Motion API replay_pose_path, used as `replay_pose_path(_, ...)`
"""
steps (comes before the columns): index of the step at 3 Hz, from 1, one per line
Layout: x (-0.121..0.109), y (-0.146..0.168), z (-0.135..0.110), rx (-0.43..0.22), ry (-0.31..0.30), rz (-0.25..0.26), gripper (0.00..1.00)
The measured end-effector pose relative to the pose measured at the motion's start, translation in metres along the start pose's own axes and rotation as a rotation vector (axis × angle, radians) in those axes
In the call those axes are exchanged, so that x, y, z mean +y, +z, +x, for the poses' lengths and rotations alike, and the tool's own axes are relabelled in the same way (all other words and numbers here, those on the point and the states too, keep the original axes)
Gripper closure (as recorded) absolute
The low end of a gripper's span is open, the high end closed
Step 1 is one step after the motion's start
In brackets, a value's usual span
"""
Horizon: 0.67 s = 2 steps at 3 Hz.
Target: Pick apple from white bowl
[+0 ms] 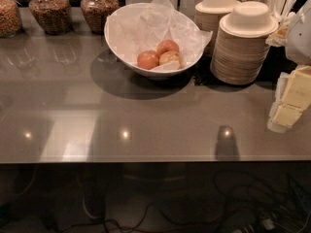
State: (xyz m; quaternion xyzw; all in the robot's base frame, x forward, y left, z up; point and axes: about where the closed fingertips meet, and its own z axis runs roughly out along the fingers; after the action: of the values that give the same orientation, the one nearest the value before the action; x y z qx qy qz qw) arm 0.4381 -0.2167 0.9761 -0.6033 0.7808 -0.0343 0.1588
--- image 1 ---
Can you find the glass jar of cereal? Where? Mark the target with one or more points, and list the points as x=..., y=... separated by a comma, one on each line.
x=54, y=16
x=10, y=19
x=97, y=11

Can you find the right yellow-red apple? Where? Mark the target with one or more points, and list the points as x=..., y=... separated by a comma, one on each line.
x=170, y=56

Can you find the back red apple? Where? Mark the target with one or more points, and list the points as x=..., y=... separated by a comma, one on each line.
x=166, y=45

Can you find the left glass jar of cereal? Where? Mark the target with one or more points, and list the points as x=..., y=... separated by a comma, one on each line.
x=10, y=19

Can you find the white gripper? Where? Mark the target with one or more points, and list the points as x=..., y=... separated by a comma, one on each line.
x=300, y=38

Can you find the white paper liner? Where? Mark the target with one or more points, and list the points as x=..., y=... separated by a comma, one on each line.
x=145, y=26

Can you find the white bowl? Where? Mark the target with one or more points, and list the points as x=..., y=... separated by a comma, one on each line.
x=125, y=54

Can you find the right glass jar of cereal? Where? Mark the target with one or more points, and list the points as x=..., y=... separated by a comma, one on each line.
x=97, y=11

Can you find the middle glass jar of cereal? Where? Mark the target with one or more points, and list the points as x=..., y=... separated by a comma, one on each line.
x=54, y=16

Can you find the red apple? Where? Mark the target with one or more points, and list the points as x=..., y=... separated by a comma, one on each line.
x=166, y=45
x=147, y=59

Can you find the left red apple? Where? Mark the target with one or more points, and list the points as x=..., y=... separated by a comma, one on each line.
x=147, y=59

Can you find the back stack of paper bowls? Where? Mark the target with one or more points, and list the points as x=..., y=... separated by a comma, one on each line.
x=208, y=14

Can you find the white plastic cutlery bundle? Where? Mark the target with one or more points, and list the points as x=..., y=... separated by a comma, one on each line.
x=281, y=10

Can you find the front stack of paper bowls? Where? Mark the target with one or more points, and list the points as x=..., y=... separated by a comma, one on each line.
x=241, y=47

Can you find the black rubber mat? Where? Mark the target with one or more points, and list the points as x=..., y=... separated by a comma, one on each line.
x=203, y=76

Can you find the stack of paper bowls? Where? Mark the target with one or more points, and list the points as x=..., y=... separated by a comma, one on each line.
x=241, y=47
x=208, y=14

